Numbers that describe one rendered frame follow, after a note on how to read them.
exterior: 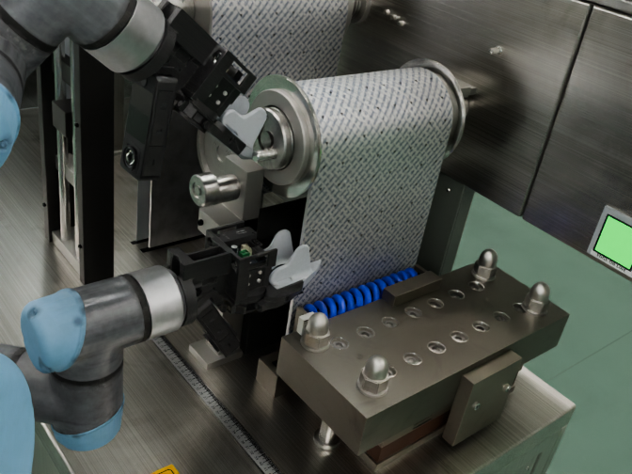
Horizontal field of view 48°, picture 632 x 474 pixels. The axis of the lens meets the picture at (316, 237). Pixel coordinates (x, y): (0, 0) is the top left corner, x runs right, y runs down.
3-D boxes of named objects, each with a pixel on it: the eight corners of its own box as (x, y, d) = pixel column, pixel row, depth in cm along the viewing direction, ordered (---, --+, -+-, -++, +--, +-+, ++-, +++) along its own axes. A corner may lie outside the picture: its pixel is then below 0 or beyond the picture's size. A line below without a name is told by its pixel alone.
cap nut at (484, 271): (466, 271, 108) (474, 246, 106) (481, 265, 111) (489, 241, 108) (484, 284, 106) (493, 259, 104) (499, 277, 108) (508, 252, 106)
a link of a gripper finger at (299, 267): (339, 242, 88) (278, 259, 83) (332, 280, 91) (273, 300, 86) (324, 229, 90) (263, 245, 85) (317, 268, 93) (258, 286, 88)
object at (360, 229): (288, 313, 95) (308, 190, 85) (411, 269, 109) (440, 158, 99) (291, 316, 94) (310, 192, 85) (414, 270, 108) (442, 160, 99)
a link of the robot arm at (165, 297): (150, 355, 76) (117, 312, 81) (188, 341, 79) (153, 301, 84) (152, 297, 72) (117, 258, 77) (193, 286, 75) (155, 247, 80)
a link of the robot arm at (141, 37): (100, 61, 64) (62, 33, 69) (135, 88, 67) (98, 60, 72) (150, -7, 64) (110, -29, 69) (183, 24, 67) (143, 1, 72)
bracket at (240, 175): (185, 352, 103) (198, 160, 88) (223, 338, 107) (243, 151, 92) (203, 372, 100) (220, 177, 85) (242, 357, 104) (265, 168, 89)
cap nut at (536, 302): (515, 305, 103) (525, 279, 100) (531, 298, 105) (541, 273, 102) (537, 319, 100) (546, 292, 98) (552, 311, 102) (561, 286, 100)
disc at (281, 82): (239, 166, 94) (250, 57, 87) (243, 166, 95) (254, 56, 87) (308, 218, 85) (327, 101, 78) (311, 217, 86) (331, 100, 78)
